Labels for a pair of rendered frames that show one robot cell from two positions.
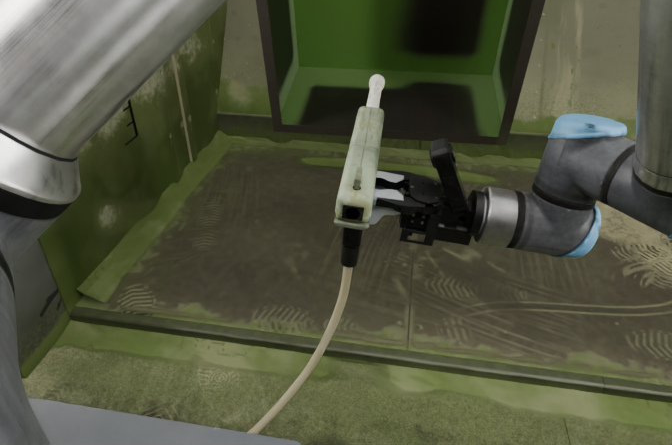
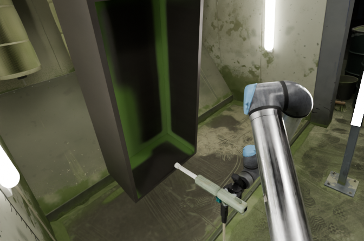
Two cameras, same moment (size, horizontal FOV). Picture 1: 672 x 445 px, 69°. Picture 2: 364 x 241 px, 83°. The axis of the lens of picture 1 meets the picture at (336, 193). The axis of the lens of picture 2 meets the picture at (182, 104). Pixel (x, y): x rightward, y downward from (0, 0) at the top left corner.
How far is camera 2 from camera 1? 0.86 m
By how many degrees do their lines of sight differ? 43
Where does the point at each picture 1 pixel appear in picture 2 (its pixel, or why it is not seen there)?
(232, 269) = not seen: outside the picture
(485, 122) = (184, 149)
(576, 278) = (219, 170)
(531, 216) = (253, 175)
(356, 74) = (131, 160)
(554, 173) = (252, 163)
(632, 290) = (229, 163)
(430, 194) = (237, 188)
